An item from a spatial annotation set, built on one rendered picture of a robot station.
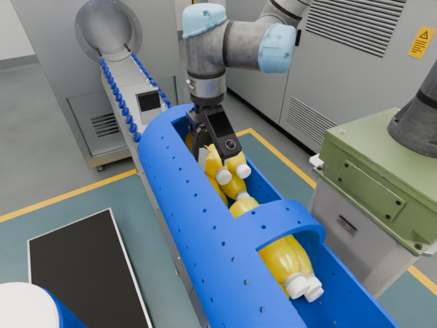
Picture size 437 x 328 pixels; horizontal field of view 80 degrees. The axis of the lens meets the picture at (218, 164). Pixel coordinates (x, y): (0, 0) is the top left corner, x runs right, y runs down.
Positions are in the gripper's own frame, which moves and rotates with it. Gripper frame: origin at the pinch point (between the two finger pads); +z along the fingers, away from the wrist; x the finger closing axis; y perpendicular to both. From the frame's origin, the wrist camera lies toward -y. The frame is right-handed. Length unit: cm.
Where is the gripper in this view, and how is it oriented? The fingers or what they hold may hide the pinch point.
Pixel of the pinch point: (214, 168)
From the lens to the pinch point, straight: 66.0
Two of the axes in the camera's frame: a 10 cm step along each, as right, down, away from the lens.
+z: 0.2, 7.3, 6.8
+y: -4.5, -6.0, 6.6
